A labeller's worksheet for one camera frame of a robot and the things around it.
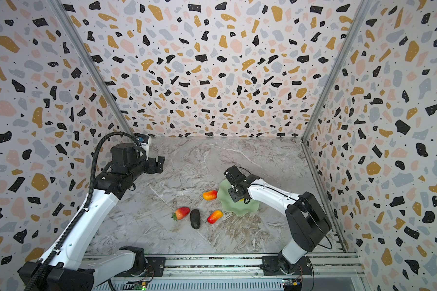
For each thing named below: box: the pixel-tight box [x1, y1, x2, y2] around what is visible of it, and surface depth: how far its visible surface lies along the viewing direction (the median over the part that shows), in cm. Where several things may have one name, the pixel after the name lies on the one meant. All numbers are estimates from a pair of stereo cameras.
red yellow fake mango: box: [202, 190, 218, 201], surface depth 94 cm
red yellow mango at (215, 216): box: [206, 209, 224, 225], surface depth 87 cm
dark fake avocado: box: [189, 208, 201, 230], surface depth 86 cm
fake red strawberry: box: [171, 207, 190, 221], surface depth 87 cm
